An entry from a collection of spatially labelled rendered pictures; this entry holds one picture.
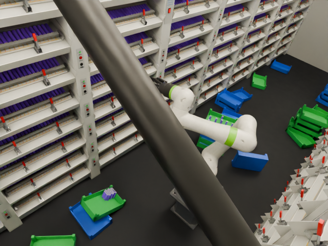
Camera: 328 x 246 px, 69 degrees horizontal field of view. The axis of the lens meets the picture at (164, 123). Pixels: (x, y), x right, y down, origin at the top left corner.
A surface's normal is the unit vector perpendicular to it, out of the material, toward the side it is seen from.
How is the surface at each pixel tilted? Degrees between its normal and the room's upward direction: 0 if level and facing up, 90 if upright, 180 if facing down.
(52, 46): 22
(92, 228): 0
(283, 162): 0
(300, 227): 90
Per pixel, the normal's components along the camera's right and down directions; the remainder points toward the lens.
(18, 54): 0.37, -0.45
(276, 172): 0.12, -0.71
